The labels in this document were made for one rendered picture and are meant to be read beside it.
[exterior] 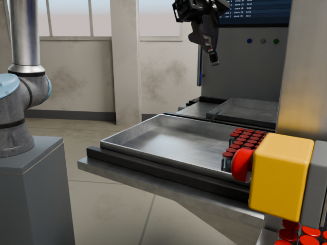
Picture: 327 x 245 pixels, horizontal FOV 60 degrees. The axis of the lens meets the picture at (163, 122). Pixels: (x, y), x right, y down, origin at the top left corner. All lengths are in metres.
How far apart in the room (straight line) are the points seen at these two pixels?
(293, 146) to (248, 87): 1.12
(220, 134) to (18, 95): 0.62
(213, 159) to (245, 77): 0.86
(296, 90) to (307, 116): 0.03
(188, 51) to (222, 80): 2.08
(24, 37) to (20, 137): 0.32
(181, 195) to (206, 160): 0.15
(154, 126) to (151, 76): 2.82
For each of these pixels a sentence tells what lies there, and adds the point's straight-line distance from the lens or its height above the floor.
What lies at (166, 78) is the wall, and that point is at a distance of 3.61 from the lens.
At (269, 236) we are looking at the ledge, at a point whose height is 0.88.
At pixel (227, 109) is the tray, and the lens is 1.05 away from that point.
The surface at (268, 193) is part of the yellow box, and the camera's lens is 0.33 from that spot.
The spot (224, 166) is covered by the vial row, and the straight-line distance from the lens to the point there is 0.56.
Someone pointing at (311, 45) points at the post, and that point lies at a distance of 0.38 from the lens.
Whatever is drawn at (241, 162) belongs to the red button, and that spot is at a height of 1.01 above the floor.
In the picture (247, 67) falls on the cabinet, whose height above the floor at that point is 0.99.
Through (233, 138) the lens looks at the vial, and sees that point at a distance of 0.66.
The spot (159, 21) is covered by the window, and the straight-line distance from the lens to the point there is 3.56.
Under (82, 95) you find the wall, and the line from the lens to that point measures 3.96.
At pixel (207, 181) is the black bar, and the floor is 0.90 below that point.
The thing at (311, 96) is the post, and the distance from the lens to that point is 0.38.
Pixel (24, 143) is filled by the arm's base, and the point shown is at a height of 0.82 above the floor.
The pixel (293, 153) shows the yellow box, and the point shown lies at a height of 1.03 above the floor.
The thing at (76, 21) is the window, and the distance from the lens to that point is 3.85.
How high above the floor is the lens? 1.15
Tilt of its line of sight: 18 degrees down
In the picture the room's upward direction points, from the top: straight up
